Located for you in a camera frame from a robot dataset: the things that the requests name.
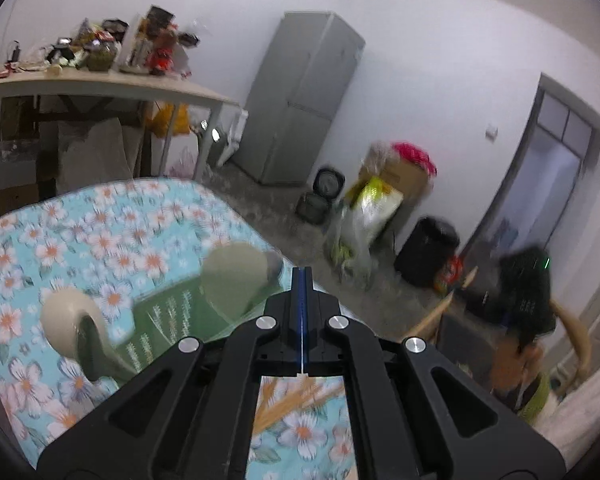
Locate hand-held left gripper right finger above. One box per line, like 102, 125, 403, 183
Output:
303, 267, 566, 480

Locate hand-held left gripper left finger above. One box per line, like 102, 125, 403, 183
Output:
37, 267, 304, 480

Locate wooden chopstick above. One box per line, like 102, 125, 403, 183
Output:
257, 376, 311, 413
254, 380, 343, 435

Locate green utensil holder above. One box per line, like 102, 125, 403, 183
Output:
107, 267, 291, 376

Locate person's right hand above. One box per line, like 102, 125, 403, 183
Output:
490, 332, 543, 401

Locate clear plastic bag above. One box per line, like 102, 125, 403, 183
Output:
325, 200, 376, 281

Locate wooden chair black seat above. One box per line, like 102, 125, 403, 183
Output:
405, 267, 596, 396

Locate red snack bag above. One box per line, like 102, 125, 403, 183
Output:
432, 255, 466, 293

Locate dark cooker pot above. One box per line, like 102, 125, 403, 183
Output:
296, 192, 331, 225

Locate black waste bin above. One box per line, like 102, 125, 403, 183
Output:
394, 216, 460, 288

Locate yellow white bag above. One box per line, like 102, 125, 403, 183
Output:
347, 177, 406, 256

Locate black rice cooker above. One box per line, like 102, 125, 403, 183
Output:
312, 166, 346, 202

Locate grey framed glass door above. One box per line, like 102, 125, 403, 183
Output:
460, 72, 600, 311

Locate large cardboard box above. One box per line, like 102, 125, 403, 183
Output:
360, 142, 433, 231

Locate pink cloth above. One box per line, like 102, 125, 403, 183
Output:
392, 142, 438, 176

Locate pink plastic bag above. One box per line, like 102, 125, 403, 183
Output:
167, 145, 201, 178

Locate floral tablecloth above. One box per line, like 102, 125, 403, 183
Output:
0, 177, 353, 480

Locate grey refrigerator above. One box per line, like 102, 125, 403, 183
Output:
230, 11, 366, 188

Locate grey sack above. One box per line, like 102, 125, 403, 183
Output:
57, 117, 133, 193

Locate crinkled clear bag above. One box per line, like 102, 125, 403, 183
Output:
177, 22, 203, 53

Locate wooden table white legs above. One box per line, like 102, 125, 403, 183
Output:
0, 67, 241, 186

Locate grey box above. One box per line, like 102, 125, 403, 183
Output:
0, 140, 40, 193

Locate glass jar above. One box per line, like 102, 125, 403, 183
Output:
84, 42, 118, 72

